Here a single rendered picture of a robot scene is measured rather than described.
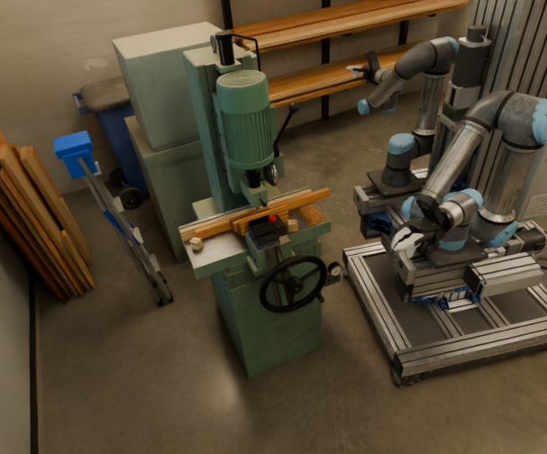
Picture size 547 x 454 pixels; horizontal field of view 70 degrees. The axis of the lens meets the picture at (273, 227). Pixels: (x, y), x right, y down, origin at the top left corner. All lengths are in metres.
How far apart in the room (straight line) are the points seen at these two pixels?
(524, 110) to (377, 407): 1.48
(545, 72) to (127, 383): 2.36
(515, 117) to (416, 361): 1.20
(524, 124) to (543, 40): 0.39
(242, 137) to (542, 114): 0.90
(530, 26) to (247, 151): 0.99
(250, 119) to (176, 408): 1.52
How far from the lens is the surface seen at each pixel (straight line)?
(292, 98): 3.81
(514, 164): 1.44
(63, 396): 2.56
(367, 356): 2.33
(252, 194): 1.57
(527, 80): 1.71
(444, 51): 1.90
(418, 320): 2.25
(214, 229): 1.65
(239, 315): 1.82
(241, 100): 1.35
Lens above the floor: 1.96
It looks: 40 degrees down
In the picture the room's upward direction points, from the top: 6 degrees counter-clockwise
